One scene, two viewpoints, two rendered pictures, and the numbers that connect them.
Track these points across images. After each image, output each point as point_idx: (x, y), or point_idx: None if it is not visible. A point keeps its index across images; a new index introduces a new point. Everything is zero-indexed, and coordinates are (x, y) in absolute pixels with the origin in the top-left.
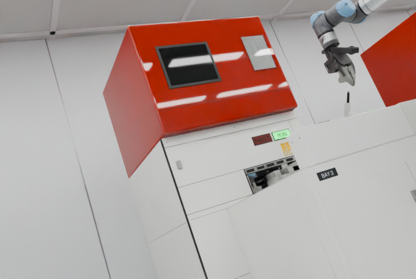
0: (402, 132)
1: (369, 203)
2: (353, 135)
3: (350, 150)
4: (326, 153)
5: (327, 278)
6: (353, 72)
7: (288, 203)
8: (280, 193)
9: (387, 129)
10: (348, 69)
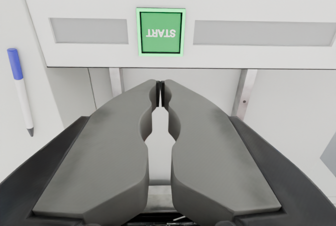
0: None
1: None
2: None
3: None
4: None
5: None
6: (102, 121)
7: None
8: None
9: None
10: (147, 169)
